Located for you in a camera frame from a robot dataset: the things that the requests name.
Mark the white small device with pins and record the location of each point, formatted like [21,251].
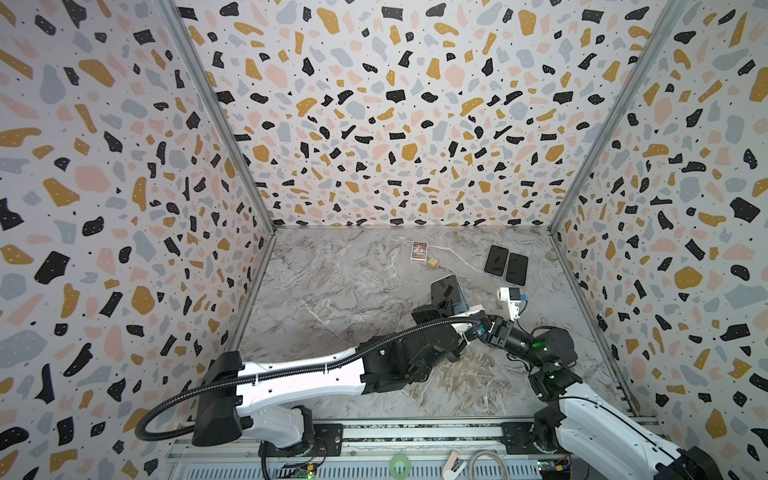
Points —
[453,467]

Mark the right corner aluminium post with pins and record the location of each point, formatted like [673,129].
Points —
[663,28]

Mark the playing card box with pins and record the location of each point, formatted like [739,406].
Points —
[419,252]

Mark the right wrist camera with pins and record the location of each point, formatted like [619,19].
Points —
[513,300]

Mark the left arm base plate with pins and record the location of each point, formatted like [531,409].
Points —
[323,439]

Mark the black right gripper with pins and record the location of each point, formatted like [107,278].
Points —
[492,327]

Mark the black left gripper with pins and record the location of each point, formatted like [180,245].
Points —
[432,311]

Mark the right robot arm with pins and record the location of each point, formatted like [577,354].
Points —
[578,420]

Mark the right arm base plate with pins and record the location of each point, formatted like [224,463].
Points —
[523,438]

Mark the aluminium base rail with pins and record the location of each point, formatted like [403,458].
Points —
[368,447]

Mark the corner aluminium post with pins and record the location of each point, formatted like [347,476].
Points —
[187,52]
[663,28]

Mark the phone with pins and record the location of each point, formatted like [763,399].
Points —
[447,296]
[496,261]
[516,269]

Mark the left corner aluminium post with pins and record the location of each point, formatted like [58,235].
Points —
[187,52]

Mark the green tape roll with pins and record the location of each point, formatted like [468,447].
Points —
[399,467]

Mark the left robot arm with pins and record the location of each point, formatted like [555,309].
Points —
[263,400]

